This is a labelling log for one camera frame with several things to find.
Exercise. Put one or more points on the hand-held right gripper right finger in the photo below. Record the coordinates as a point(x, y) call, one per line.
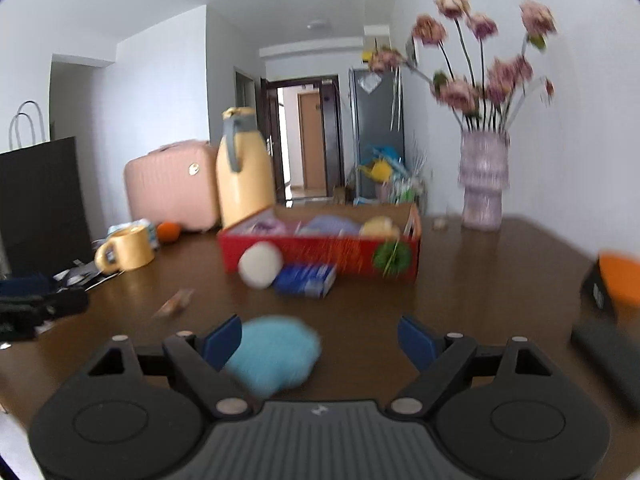
point(415, 342)

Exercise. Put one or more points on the pink hard suitcase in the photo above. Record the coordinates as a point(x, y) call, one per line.
point(170, 185)

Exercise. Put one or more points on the orange fruit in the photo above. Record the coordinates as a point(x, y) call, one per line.
point(168, 232)

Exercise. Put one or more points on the purple fabric hat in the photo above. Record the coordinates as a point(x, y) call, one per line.
point(327, 225)

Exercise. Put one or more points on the lilac ribbed vase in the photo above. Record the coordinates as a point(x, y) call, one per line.
point(482, 180)

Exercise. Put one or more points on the yellow plush toy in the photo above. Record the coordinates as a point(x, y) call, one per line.
point(380, 227)

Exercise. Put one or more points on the black paper bag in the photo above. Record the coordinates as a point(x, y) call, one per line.
point(40, 200)

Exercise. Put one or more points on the green bath pouf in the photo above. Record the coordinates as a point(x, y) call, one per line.
point(391, 258)

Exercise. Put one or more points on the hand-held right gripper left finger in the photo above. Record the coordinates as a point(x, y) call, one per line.
point(225, 340)

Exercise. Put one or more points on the dark grey refrigerator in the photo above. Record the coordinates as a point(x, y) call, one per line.
point(372, 120)

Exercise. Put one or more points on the red cardboard box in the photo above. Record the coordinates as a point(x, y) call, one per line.
point(325, 255)

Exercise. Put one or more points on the orange and black box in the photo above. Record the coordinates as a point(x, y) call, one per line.
point(617, 280)

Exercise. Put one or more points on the dark blue pouch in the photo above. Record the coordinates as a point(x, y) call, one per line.
point(25, 284)

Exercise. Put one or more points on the blue plush toy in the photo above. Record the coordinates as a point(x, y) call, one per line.
point(280, 355)

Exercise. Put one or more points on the yellow mug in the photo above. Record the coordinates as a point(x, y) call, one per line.
point(132, 250)

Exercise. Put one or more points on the clear plastic wrap bundle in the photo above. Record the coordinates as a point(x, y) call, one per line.
point(407, 185)

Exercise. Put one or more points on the brown wooden door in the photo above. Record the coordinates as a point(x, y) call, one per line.
point(312, 140)

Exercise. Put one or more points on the blue tissue packet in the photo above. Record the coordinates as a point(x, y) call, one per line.
point(305, 280)

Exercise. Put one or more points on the yellow thermos jug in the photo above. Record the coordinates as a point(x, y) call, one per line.
point(245, 180)

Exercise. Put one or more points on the yellow and blue toy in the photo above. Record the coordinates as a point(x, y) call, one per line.
point(380, 167)

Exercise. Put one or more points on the purple satin scrunchie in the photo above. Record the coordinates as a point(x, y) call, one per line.
point(270, 226)

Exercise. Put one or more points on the small snack packet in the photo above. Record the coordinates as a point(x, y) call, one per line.
point(174, 303)

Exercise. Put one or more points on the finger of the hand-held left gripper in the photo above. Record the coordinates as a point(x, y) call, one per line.
point(70, 302)

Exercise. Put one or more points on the white round sponge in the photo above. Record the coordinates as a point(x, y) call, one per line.
point(260, 265)

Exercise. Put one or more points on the dried pink rose bouquet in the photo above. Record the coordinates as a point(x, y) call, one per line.
point(460, 92)

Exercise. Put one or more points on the yellow box on refrigerator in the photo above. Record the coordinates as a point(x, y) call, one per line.
point(372, 52)

